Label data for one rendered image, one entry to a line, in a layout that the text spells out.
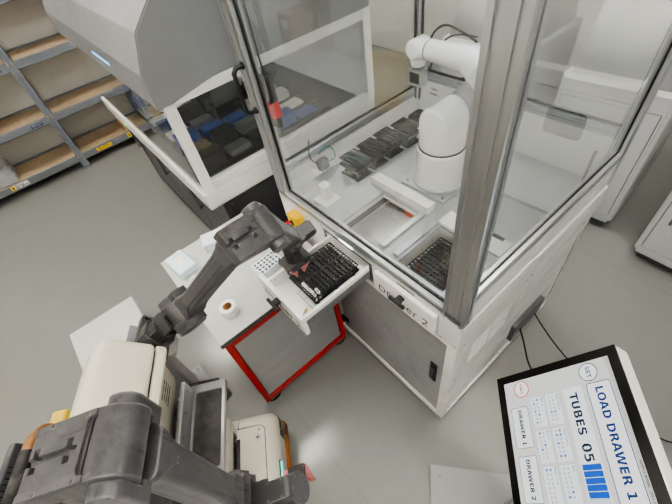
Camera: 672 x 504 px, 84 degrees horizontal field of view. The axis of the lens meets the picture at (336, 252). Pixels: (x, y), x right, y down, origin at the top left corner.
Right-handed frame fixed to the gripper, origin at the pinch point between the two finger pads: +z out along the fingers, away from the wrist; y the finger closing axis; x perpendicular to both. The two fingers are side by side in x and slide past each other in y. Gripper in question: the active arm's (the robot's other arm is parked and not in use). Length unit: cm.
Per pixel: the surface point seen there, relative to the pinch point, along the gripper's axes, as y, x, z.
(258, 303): 16.5, -14.7, 21.1
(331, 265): -12.8, 1.7, 7.4
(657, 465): -13, 100, -28
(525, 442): -6, 84, -8
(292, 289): 3.6, -4.7, 13.4
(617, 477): -8, 97, -23
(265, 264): 3.3, -27.6, 18.9
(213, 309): 32.1, -26.4, 21.0
